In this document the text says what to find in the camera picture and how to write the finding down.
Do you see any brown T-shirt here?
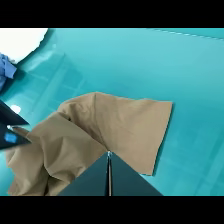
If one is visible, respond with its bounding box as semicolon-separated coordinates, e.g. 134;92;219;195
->
5;91;174;197

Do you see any blue garment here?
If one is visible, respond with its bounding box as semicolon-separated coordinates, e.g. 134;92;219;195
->
0;53;18;93

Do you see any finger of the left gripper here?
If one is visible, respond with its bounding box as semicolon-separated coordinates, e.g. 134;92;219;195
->
0;123;33;151
0;99;31;127

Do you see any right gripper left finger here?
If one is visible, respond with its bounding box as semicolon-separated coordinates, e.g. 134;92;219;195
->
58;151;110;197

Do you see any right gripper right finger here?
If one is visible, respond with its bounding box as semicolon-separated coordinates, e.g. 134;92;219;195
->
110;151;164;197

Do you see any white garment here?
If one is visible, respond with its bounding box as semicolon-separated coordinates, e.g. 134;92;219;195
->
0;28;50;65

